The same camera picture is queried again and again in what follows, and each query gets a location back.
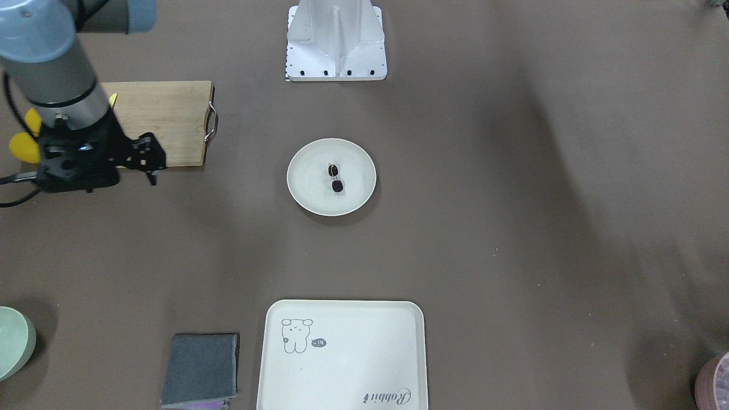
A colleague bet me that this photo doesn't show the round cream plate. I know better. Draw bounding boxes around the round cream plate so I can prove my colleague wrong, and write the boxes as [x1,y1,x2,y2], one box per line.
[286,138,377,217]

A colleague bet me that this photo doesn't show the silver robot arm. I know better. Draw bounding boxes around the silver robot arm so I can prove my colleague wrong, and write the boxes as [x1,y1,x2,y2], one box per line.
[1,1,167,194]

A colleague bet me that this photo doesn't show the mint green bowl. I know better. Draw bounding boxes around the mint green bowl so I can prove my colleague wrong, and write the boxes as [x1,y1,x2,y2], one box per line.
[1,306,36,381]

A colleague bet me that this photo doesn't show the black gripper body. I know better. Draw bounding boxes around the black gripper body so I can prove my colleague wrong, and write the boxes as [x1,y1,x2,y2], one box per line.
[34,114,167,194]

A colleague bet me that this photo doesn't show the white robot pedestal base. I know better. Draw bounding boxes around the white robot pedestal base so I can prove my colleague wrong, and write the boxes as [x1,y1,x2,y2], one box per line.
[285,1,388,81]

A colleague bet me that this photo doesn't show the yellow lemon outer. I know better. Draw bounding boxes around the yellow lemon outer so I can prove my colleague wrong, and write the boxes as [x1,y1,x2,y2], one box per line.
[9,132,40,165]

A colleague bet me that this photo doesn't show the grey folded cloth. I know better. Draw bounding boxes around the grey folded cloth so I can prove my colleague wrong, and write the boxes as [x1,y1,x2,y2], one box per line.
[161,333,239,409]

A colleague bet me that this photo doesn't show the bamboo cutting board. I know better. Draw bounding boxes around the bamboo cutting board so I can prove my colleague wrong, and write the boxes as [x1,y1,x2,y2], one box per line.
[101,80,216,167]

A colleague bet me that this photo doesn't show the yellow lemon near lime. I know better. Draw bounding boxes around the yellow lemon near lime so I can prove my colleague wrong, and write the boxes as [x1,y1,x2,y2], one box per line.
[24,108,42,138]

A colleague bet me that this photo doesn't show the cream rabbit tray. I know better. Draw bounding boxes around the cream rabbit tray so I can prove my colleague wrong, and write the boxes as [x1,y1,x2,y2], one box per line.
[257,300,429,409]

